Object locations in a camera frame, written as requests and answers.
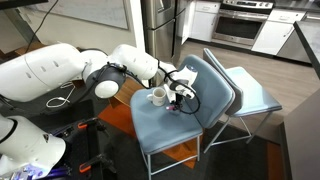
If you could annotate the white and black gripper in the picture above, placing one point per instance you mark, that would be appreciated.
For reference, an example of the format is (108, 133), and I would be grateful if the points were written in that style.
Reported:
(179, 83)

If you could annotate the pink marker with white cap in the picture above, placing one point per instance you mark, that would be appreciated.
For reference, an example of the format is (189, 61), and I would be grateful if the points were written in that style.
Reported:
(172, 108)

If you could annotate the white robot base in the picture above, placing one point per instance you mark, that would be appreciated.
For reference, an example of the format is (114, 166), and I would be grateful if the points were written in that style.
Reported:
(26, 150)

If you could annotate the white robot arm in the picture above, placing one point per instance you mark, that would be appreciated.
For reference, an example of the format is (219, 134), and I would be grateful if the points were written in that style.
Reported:
(38, 72)

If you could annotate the white ceramic mug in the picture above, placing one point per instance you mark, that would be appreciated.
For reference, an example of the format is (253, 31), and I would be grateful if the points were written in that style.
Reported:
(157, 97)

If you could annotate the light blue cushioned chair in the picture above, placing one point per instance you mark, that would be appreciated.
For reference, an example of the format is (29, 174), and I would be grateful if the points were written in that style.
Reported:
(213, 96)

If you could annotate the curved wooden table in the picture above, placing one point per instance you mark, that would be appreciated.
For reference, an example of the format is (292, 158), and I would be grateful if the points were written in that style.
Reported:
(126, 91)

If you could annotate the stainless steel refrigerator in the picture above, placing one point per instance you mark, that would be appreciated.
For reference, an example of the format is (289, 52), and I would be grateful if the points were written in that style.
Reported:
(163, 22)

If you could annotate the orange rug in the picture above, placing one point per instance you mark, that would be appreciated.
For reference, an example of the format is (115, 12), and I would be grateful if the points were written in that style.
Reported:
(158, 131)

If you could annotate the stainless steel oven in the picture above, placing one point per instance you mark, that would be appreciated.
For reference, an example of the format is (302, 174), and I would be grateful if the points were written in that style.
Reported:
(240, 21)

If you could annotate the orange black clamp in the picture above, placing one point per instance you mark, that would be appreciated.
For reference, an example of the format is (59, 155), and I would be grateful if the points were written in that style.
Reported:
(100, 158)
(91, 121)

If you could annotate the white kitchen cabinet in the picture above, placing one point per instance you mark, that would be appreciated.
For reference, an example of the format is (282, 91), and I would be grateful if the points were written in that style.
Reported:
(276, 30)

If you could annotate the dark countertop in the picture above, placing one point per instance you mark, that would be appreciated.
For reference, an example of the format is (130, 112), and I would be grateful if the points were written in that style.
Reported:
(309, 35)

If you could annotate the whiteboard on wall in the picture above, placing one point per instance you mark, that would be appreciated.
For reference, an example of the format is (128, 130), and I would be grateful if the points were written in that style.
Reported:
(107, 12)

